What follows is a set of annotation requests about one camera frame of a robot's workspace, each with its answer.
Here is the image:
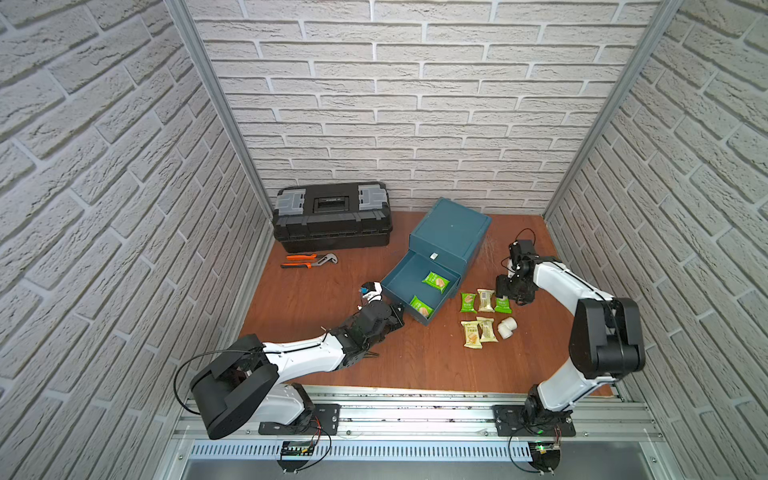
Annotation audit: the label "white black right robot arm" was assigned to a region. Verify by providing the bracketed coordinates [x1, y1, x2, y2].
[493, 238, 646, 437]

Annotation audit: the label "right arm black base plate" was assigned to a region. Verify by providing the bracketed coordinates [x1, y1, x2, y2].
[491, 405, 576, 438]

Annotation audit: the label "teal drawer cabinet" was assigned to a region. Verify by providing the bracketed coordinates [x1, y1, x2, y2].
[409, 198, 491, 277]

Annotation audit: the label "black plastic toolbox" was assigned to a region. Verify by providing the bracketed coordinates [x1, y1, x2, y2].
[272, 182, 393, 253]

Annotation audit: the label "left controller board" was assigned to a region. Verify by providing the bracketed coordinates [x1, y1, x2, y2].
[277, 441, 315, 473]

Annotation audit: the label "teal pulled-out drawer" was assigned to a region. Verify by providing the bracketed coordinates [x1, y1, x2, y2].
[381, 250, 468, 325]

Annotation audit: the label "controller board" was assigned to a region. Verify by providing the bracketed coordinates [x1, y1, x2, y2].
[277, 441, 315, 473]
[529, 443, 561, 474]

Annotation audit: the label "right controller board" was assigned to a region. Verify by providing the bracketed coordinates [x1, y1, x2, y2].
[529, 443, 561, 474]

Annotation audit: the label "aluminium front rail frame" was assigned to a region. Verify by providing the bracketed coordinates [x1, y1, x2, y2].
[155, 386, 682, 479]

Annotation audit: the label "left aluminium corner profile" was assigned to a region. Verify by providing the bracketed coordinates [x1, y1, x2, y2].
[166, 0, 272, 220]

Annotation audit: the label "green cookie packet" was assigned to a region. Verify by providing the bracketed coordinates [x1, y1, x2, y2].
[422, 272, 450, 293]
[494, 297, 512, 314]
[460, 292, 477, 313]
[409, 296, 433, 318]

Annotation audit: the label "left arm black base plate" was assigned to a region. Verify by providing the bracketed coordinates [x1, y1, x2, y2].
[258, 403, 341, 436]

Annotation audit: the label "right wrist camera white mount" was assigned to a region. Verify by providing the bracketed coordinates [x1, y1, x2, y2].
[507, 240, 538, 277]

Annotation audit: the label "aluminium corner profile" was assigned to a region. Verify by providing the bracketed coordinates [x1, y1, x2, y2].
[542, 0, 684, 222]
[166, 0, 272, 220]

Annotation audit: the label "right aluminium corner profile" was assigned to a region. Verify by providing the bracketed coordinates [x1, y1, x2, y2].
[542, 0, 684, 222]

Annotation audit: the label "orange handled groove pliers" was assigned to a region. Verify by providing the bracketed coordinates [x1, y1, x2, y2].
[280, 253, 338, 269]

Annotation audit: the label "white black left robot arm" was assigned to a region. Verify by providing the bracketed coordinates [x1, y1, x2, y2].
[190, 300, 404, 440]

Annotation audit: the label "white pipe elbow fitting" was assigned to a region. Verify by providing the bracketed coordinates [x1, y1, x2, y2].
[498, 317, 518, 339]

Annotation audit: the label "yellow cookie packet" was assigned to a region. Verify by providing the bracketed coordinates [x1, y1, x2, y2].
[476, 317, 498, 343]
[477, 289, 495, 312]
[461, 321, 482, 349]

